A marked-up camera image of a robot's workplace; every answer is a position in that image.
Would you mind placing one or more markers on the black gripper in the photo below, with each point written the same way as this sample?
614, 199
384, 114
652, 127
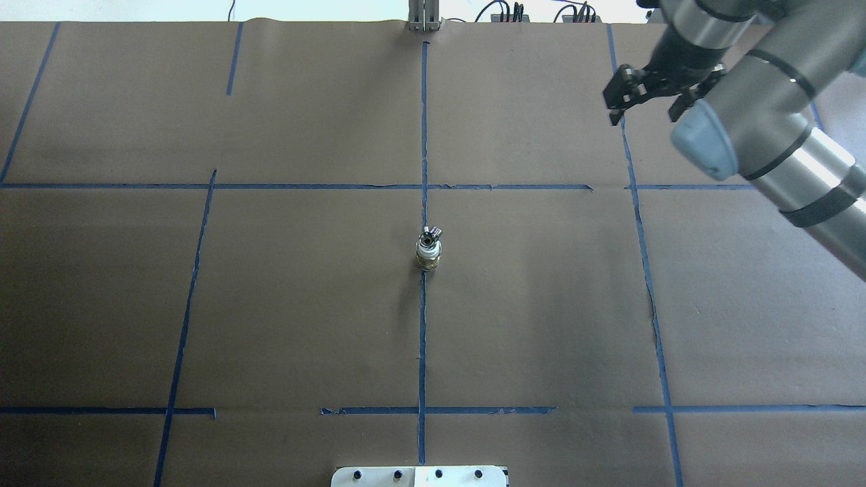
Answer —
674, 55

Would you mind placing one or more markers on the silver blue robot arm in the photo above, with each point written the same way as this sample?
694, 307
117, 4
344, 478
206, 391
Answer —
742, 73

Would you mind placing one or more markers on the brass white PPR valve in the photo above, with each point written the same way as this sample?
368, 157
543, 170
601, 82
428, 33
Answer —
428, 258

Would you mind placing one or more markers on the chrome tee pipe fitting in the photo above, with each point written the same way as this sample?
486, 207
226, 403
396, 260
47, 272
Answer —
430, 237

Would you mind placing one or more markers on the aluminium extrusion post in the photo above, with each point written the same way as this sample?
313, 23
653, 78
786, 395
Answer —
423, 16

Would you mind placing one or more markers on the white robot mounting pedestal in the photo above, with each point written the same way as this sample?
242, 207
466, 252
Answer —
421, 475

